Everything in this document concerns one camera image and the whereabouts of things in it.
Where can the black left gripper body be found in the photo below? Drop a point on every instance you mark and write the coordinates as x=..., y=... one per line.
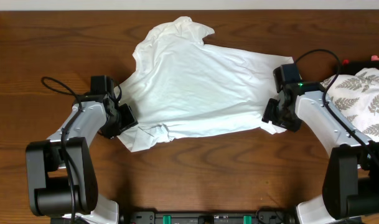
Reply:
x=123, y=118

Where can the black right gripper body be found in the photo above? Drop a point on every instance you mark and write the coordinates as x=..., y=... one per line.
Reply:
x=281, y=117

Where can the white printed t-shirt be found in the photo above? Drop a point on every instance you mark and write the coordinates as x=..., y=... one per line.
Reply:
x=184, y=88

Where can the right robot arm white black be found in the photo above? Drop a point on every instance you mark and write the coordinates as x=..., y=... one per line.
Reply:
x=351, y=184

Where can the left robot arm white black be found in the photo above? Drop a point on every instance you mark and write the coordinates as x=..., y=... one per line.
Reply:
x=61, y=178

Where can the black garment with red details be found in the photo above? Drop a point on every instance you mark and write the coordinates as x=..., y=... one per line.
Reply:
x=351, y=67

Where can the white fern pattern cloth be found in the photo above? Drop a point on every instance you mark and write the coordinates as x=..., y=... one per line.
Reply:
x=357, y=98

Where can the black mounting rail with clamps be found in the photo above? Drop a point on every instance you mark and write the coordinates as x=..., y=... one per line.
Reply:
x=258, y=217

